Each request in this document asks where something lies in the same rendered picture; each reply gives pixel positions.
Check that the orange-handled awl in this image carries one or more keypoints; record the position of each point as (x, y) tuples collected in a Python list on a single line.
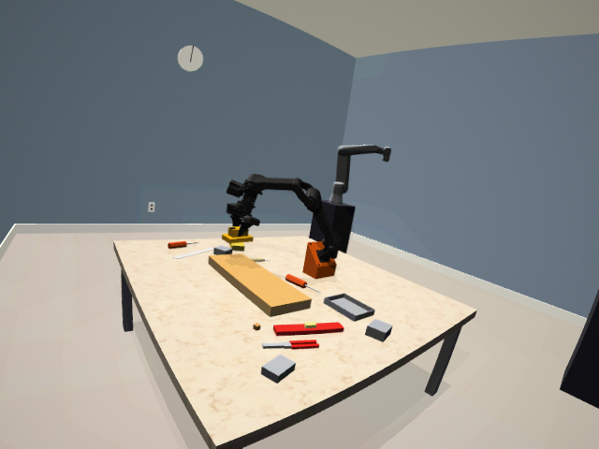
[(180, 244), (297, 281)]

